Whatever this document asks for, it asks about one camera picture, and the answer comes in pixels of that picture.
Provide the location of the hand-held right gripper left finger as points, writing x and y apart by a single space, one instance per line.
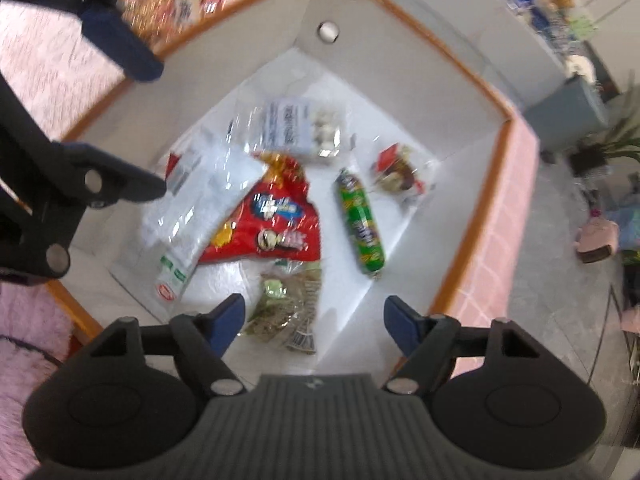
227 320

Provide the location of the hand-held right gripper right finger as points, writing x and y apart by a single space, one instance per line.
402 322

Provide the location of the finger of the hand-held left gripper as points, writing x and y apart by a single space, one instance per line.
100 180
120 40

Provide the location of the clear packet of orange snacks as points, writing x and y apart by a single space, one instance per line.
150 7

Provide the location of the clear packet of brown snacks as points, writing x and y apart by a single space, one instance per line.
285 305

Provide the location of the white packet with green labels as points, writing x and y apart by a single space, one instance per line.
200 200

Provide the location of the green sausage stick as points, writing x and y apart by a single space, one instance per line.
360 220

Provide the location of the large red snack bag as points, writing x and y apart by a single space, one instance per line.
280 220

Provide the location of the dark red snack packet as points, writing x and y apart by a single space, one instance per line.
397 167

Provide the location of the clear packet of white balls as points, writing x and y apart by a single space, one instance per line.
300 127

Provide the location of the orange cardboard box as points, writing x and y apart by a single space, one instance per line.
400 85

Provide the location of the purple fluffy rug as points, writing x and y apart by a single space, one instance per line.
27 360

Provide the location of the pink space heater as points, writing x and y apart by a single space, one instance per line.
597 240

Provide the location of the grey trash bin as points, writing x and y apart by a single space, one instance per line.
567 110

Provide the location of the potted long-leaf plant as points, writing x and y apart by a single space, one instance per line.
610 145

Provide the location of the white marble television console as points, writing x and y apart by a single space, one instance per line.
475 10

